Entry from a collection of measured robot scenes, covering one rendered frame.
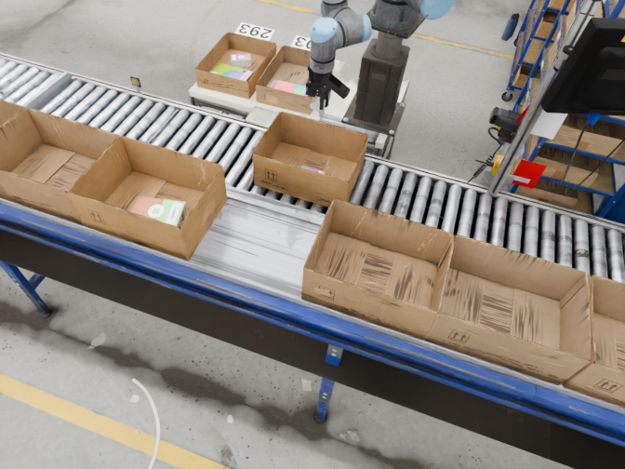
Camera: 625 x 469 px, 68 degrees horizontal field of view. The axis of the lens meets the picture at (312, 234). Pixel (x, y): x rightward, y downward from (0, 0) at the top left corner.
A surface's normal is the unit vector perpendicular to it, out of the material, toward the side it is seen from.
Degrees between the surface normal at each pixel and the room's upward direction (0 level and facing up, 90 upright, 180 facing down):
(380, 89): 90
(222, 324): 0
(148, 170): 90
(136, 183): 1
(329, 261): 1
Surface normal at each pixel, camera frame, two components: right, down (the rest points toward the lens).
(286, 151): 0.04, -0.62
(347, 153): -0.33, 0.72
